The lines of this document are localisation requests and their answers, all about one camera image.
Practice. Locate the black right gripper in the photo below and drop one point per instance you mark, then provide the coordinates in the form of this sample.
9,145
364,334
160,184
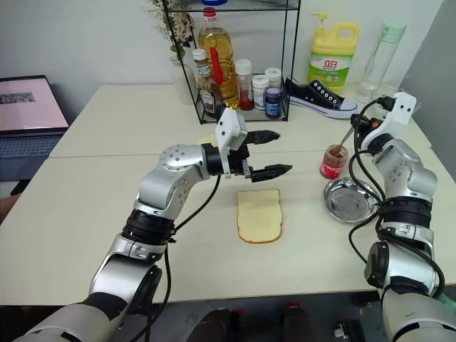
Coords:
367,125

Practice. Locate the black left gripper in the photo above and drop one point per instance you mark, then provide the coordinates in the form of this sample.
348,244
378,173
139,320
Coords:
237,159

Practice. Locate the metal spoon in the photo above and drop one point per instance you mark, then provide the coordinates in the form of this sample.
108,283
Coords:
345,139

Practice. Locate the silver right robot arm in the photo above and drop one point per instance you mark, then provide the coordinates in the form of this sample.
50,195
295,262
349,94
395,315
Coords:
406,178

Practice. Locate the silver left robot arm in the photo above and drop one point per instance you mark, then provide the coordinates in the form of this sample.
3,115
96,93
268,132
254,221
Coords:
160,185

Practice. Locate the red jam jar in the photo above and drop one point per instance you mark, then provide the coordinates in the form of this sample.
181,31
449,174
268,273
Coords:
331,167

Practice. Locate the bread slice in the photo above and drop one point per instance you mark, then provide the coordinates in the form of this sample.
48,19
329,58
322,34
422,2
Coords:
260,217

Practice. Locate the blue label jar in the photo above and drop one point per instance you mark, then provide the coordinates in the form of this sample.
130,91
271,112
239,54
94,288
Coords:
273,104

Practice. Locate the black and white sneaker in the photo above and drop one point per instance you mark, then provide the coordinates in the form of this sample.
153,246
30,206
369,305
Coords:
317,93

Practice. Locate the white seasoning jar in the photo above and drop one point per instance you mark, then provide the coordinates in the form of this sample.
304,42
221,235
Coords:
259,94

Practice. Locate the pale yellow round lid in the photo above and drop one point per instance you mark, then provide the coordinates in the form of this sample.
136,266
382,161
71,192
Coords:
206,139

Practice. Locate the red spice jar white lid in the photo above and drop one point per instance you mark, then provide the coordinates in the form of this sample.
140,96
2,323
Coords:
245,92

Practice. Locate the clear bottle with green lid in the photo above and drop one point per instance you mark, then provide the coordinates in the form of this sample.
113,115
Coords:
377,64

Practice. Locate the yellow dish soap bottle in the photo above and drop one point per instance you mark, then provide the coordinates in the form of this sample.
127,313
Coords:
331,60

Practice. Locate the round steel dish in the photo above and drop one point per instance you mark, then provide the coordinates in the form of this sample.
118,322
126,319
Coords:
349,203

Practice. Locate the small white lid jar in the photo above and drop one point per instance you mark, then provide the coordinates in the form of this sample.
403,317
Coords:
273,76

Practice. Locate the dark sauce bottle white cap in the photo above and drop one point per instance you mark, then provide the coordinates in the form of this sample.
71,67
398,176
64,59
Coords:
204,90

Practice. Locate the white vase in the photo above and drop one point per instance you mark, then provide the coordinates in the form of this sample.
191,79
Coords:
179,82

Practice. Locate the cooking oil bottle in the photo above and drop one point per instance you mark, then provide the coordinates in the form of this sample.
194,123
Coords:
218,46

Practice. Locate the vase with dried flowers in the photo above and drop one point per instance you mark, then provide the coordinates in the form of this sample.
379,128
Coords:
178,25

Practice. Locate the blue item on rack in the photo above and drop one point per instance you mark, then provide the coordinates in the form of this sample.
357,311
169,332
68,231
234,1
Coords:
213,1

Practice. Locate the dark shape with red top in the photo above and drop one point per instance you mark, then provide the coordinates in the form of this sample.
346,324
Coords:
295,322

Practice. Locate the dark brown rounded shape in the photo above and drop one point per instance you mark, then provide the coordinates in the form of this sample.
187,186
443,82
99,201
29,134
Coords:
213,326

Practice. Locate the black and white shape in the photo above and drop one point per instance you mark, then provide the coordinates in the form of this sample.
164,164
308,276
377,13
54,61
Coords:
348,330

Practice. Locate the green object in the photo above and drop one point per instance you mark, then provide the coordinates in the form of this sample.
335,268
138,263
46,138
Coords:
447,297

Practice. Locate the open laptop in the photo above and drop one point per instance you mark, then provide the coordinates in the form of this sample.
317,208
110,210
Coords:
28,103

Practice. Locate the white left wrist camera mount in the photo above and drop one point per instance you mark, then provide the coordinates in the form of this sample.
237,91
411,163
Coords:
228,128

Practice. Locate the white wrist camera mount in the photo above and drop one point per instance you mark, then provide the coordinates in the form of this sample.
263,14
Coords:
228,128
400,110

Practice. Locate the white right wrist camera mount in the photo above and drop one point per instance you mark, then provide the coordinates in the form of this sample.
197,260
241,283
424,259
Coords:
400,110

